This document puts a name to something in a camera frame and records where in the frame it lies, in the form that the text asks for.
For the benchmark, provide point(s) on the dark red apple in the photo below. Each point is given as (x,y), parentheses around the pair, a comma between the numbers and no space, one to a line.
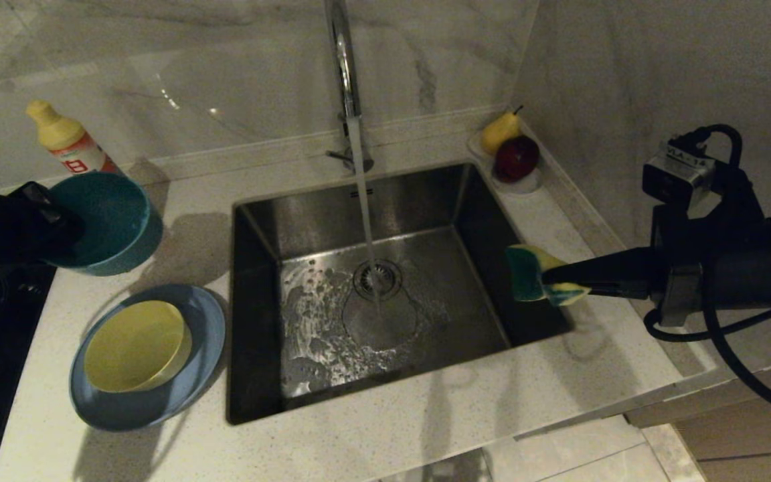
(515,161)

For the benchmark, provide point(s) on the grey blue plate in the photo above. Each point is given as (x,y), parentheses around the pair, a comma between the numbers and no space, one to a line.
(158,402)

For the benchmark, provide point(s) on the orange label dish soap bottle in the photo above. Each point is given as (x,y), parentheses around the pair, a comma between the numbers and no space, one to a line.
(67,137)

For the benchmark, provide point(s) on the small white dish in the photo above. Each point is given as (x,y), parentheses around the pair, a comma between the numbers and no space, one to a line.
(526,187)

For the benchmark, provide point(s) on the stainless steel sink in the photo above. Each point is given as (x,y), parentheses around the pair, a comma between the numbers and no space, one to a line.
(479,221)

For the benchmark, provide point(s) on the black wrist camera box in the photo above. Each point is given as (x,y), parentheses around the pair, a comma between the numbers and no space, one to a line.
(676,177)

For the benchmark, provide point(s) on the chrome faucet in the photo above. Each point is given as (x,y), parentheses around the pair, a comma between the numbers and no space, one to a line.
(345,67)

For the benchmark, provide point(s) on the yellow bowl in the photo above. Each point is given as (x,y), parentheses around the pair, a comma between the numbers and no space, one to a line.
(134,345)

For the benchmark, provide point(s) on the yellow green sponge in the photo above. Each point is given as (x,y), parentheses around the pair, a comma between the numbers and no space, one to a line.
(526,274)

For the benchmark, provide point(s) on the round metal drain strainer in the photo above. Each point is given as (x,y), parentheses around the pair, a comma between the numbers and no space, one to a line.
(385,284)

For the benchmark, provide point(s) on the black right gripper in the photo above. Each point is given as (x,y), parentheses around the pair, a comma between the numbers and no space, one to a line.
(727,268)

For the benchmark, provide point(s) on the teal bowl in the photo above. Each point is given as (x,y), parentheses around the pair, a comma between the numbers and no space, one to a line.
(118,221)

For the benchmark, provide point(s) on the running water stream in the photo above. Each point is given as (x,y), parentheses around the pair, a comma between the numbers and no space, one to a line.
(361,194)

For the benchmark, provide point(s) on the yellow pear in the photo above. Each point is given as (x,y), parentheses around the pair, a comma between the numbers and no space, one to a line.
(498,134)

